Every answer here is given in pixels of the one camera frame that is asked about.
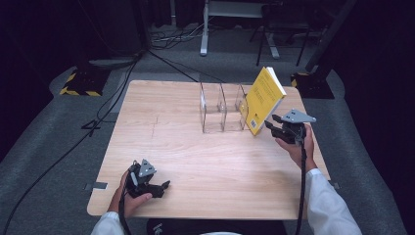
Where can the clear acrylic book rack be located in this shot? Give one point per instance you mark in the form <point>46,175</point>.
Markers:
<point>218,107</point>

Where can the person's left hand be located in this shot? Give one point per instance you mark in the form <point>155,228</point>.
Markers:
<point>132,202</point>

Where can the yellow black striped stand base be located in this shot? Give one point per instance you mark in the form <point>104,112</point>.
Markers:
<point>313,85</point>
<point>84,83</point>

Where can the white desk frame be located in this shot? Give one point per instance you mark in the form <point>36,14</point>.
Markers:
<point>205,29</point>

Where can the black chair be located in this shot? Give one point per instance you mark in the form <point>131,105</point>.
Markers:
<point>280,23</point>

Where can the yellow book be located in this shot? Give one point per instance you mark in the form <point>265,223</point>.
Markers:
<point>262,98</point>

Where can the grey tape strip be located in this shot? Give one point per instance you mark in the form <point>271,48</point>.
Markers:
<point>97,186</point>

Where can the person's right hand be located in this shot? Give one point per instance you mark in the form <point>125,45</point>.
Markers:
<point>298,151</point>

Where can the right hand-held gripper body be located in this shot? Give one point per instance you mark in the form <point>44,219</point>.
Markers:
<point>292,125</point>

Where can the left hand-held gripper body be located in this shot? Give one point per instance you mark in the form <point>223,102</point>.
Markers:
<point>142,178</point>

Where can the slanted metal stand pole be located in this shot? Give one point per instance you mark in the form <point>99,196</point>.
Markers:
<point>329,36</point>

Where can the person's dark lap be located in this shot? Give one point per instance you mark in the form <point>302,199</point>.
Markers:
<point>215,226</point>

